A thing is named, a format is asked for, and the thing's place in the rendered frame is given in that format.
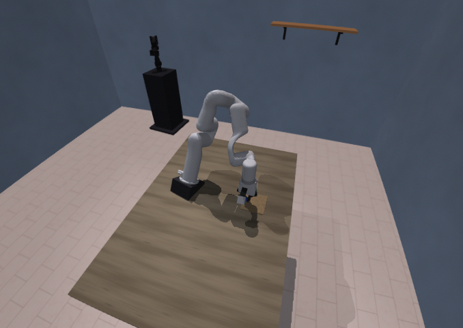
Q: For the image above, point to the tan sandy mat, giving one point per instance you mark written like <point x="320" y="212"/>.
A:
<point x="256" y="204"/>

